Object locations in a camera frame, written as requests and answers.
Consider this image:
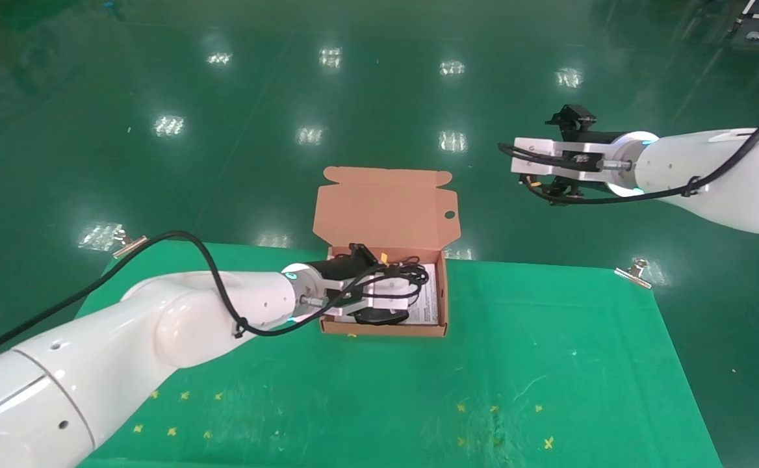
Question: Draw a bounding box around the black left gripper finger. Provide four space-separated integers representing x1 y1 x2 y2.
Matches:
348 243 378 268

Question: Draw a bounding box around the open cardboard mailer box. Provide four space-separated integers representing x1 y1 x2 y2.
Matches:
313 166 462 337

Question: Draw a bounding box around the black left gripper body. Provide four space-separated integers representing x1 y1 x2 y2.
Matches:
320 257 380 301

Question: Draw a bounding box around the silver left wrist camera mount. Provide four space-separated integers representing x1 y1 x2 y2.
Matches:
323 276 420 320

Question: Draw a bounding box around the silver binder clip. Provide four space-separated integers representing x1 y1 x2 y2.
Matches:
113 231 149 259
615 258 653 289

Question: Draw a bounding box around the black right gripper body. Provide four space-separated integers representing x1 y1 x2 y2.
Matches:
565 129 624 197

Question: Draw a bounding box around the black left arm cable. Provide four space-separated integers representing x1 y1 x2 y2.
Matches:
0 231 387 365

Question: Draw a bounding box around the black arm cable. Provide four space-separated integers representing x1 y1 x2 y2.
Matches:
498 99 759 207
0 231 387 365

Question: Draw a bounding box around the black wired computer mouse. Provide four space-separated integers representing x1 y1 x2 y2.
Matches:
352 308 411 326

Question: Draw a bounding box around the green table cloth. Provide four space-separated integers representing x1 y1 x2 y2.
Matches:
77 242 723 468

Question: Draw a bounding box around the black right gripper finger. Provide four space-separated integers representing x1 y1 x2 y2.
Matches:
534 175 586 207
545 104 596 131

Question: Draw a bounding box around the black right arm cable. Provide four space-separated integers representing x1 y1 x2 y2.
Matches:
498 99 759 207

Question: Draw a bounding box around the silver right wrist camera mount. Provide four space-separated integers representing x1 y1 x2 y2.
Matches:
511 136 606 176

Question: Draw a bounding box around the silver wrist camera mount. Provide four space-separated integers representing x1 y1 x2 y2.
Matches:
323 276 420 320
511 136 606 176

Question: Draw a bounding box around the black data cable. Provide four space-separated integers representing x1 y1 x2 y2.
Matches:
379 259 431 301

